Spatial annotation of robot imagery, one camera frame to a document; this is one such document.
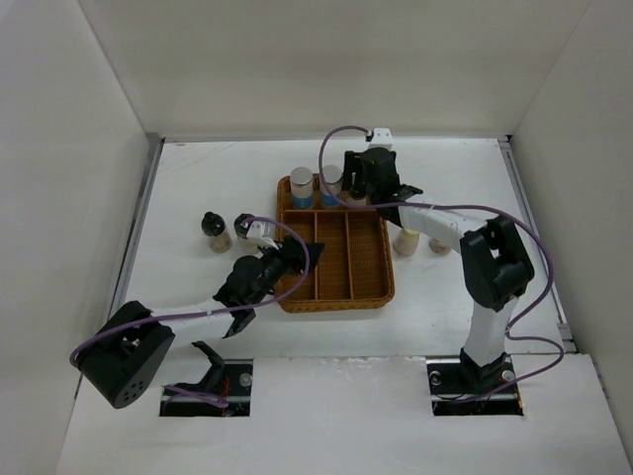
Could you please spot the brown wicker divided basket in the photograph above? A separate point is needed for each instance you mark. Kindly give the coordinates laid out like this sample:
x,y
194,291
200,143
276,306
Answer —
x,y
355,270

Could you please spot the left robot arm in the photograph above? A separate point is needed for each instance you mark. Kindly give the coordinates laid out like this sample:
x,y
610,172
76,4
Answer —
x,y
123,357

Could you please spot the yellow lid seasoning jar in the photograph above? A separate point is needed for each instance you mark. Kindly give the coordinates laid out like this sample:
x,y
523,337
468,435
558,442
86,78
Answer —
x,y
406,242

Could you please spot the pink lid seasoning jar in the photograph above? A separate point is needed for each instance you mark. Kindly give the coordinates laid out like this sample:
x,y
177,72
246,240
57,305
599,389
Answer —
x,y
438,247

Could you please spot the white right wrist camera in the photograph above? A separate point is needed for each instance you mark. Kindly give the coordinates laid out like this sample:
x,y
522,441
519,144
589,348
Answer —
x,y
380,137

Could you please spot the blue label jar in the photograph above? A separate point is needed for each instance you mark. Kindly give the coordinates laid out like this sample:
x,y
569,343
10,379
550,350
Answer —
x,y
302,188
330,182

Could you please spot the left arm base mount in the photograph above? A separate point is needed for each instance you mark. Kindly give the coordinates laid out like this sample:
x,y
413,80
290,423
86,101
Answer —
x,y
224,391

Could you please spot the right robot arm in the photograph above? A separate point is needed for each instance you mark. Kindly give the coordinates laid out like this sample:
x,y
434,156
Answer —
x,y
495,263

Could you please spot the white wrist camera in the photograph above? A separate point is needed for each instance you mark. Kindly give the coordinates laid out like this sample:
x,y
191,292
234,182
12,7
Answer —
x,y
261,234
380,137

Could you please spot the black cap spice jar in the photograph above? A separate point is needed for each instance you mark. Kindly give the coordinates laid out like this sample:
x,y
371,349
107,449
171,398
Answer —
x,y
241,226

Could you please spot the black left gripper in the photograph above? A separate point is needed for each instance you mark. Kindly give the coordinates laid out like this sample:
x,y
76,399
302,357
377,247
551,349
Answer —
x,y
292,253

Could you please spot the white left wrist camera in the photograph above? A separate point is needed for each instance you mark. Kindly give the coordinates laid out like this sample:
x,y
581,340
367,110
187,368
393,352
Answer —
x,y
261,234

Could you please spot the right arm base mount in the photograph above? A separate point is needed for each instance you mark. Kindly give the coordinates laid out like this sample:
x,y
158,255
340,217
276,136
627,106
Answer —
x,y
456,392

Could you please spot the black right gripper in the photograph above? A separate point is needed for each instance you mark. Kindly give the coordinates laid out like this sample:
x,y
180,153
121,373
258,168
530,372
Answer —
x,y
353,162

